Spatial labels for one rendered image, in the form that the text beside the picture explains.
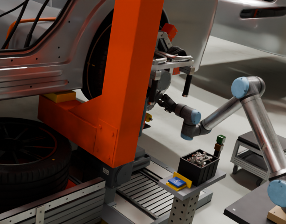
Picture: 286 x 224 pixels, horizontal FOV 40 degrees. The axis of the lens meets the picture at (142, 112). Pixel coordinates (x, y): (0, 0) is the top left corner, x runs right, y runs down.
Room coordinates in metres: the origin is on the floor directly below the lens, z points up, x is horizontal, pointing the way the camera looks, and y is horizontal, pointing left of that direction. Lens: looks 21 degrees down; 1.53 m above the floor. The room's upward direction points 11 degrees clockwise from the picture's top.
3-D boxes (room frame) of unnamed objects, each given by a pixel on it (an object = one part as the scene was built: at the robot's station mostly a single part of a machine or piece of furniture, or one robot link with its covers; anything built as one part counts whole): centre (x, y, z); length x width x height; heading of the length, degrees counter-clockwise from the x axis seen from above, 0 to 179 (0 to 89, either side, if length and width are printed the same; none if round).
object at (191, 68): (2.46, -0.23, 0.93); 0.09 x 0.05 x 0.05; 51
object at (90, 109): (2.07, 0.37, 0.69); 0.52 x 0.17 x 0.35; 51
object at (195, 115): (2.46, -0.32, 0.62); 0.12 x 0.09 x 0.10; 51
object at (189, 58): (2.46, -0.12, 1.03); 0.19 x 0.18 x 0.11; 51
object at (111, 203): (2.19, 0.20, 0.26); 0.42 x 0.18 x 0.35; 51
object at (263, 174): (3.00, -1.06, 0.17); 0.43 x 0.36 x 0.34; 141
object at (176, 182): (1.82, -0.24, 0.47); 0.07 x 0.07 x 0.02; 51
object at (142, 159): (2.56, 0.17, 0.13); 0.50 x 0.36 x 0.10; 141
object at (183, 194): (1.95, -0.35, 0.44); 0.43 x 0.17 x 0.03; 141
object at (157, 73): (2.19, -0.01, 0.93); 0.09 x 0.05 x 0.05; 51
